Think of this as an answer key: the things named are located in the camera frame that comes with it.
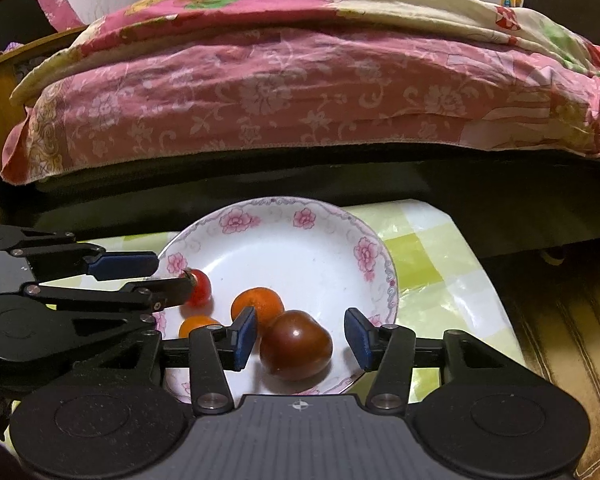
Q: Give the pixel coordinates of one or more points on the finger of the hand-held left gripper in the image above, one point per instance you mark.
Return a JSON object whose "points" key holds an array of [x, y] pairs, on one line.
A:
{"points": [[167, 292], [125, 265]]}

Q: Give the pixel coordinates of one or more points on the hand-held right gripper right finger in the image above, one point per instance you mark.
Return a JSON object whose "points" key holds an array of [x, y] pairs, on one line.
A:
{"points": [[357, 340]]}

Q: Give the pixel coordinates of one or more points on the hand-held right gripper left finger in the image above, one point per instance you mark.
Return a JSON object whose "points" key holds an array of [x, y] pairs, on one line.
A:
{"points": [[244, 340]]}

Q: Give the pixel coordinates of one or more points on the red cherry tomato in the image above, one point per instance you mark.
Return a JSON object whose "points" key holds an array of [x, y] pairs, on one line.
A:
{"points": [[201, 291]]}

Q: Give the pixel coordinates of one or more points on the small orange tangerine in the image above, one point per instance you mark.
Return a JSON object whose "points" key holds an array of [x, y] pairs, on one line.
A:
{"points": [[260, 305], [197, 325]]}

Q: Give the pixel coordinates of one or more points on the dark red plum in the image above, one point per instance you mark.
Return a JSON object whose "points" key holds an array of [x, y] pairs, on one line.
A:
{"points": [[295, 345]]}

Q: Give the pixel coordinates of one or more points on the white floral plate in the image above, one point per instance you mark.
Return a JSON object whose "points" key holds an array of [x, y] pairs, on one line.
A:
{"points": [[290, 260]]}

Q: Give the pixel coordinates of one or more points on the green checked tablecloth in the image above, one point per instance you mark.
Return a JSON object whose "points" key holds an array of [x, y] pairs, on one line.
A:
{"points": [[430, 270]]}

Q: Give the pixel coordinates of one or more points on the pink floral bed sheet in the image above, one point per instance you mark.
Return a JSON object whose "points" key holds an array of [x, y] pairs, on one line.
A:
{"points": [[280, 100]]}

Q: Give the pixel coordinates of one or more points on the pink floral cloth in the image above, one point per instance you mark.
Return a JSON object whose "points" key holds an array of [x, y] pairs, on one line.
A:
{"points": [[55, 5]]}

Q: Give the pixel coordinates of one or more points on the pink cartoon print quilt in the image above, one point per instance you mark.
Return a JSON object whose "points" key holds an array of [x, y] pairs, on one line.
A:
{"points": [[290, 0]]}

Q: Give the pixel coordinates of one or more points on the dark wooden headboard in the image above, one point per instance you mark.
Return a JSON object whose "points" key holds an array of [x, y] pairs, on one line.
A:
{"points": [[575, 10]]}

